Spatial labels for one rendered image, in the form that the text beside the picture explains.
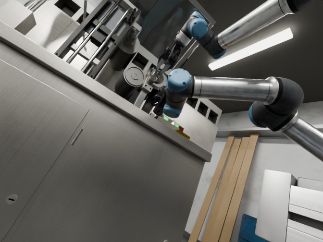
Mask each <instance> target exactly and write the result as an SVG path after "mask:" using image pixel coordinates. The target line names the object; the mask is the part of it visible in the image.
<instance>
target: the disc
mask: <svg viewBox="0 0 323 242"><path fill-rule="evenodd" d="M155 68H156V67H151V68H149V69H148V70H147V73H146V77H148V76H149V72H150V71H151V70H152V69H155ZM163 74H164V75H165V84H164V86H166V85H167V76H166V74H165V73H163ZM152 88H154V89H157V90H159V88H160V87H156V86H154V85H153V86H152Z"/></svg>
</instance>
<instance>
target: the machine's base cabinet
mask: <svg viewBox="0 0 323 242"><path fill-rule="evenodd" d="M204 164H205V162H204V161H202V160H200V159H199V158H197V157H195V156H194V155H192V154H190V153H189V152H187V151H185V150H183V149H182V148H180V147H178V146H177V145H175V144H173V143H172V142H170V141H168V140H166V139H165V138H163V137H161V136H160V135H158V134H156V133H155V132H153V131H151V130H150V129H148V128H146V127H145V126H143V125H141V124H140V123H138V122H136V121H135V120H133V119H131V118H130V117H128V116H126V115H124V114H123V113H121V112H119V111H118V110H116V109H114V108H112V107H111V106H109V105H107V104H106V103H104V102H102V101H101V100H99V99H97V98H96V97H94V96H92V95H91V94H89V93H87V92H86V91H84V90H82V89H81V88H79V87H77V86H76V85H74V84H72V83H70V82H68V81H67V80H65V79H63V78H62V77H60V76H58V75H57V74H55V73H53V72H52V71H50V70H48V69H47V68H45V67H43V66H42V65H40V64H38V63H37V62H35V61H33V60H31V59H30V58H28V57H27V56H25V55H23V54H22V53H20V52H18V51H16V50H14V49H13V48H11V47H9V46H8V45H6V44H4V43H3V42H1V41H0V242H181V241H182V238H183V235H184V231H185V228H186V224H187V221H188V217H189V214H190V211H191V208H192V205H193V201H194V198H195V195H196V191H197V188H198V185H199V181H200V178H201V174H202V171H203V168H204Z"/></svg>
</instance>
